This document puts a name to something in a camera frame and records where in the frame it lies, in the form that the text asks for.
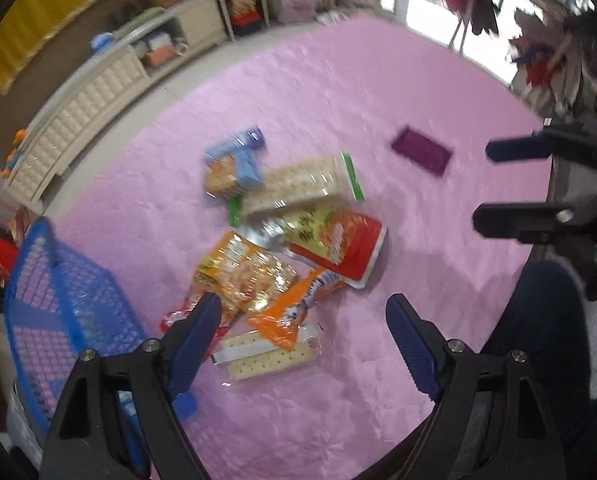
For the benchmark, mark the yellow cloth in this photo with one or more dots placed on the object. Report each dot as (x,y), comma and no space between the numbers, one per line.
(43,15)

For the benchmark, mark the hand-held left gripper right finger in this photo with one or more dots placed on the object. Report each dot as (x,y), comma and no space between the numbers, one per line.
(413,352)

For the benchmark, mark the white metal rack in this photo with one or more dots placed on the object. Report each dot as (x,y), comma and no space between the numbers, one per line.
(238,5)

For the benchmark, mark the oranges on cabinet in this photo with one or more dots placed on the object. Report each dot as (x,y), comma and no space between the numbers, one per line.
(14,150)

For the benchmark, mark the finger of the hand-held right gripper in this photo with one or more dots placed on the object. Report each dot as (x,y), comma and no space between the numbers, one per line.
(513,150)
(518,222)

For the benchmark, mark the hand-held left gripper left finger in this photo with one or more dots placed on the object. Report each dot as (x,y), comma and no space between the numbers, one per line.
(193,347)

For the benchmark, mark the silver and yellow snack packet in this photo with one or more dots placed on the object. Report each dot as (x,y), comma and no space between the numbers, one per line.
(291,227)

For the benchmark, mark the clear cracker pack white label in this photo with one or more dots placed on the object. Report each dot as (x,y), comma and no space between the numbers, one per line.
(268,357)

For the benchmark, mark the dark blue snack packet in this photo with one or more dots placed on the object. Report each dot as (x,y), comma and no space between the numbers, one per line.
(238,142)

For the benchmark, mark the red and yellow snack packet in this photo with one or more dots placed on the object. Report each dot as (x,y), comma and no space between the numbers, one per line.
(243,275)

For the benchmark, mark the red and white snack packet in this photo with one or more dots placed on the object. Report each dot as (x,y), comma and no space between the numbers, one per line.
(351,250)

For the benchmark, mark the orange box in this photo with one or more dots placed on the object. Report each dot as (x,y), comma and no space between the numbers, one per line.
(158,55)

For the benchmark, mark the pink bag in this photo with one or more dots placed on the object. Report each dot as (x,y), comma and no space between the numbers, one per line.
(298,2)

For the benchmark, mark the cracker pack with green ends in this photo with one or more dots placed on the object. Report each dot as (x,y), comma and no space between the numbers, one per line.
(298,185)

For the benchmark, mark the pink quilted blanket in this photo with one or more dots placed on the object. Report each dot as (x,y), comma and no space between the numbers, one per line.
(328,110)

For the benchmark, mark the clothes drying rack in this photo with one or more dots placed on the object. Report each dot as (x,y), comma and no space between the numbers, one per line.
(483,5)

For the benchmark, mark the orange snack packet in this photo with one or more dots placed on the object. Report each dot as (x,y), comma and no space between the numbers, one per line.
(296,310)

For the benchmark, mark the purple snack packet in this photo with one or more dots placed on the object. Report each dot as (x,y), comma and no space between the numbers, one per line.
(422,151)

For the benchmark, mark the light blue biscuit packet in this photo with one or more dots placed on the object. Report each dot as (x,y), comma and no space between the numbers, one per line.
(231,175)

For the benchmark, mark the cream tufted cabinet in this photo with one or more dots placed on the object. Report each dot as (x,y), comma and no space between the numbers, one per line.
(103,85)

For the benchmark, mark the person's leg dark trousers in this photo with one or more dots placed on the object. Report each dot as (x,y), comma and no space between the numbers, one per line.
(543,330)

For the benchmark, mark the blue plastic basket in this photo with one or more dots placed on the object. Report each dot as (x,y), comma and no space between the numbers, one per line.
(63,320)

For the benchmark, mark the red and yellow snack box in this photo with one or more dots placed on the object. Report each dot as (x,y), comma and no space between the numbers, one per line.
(243,12)

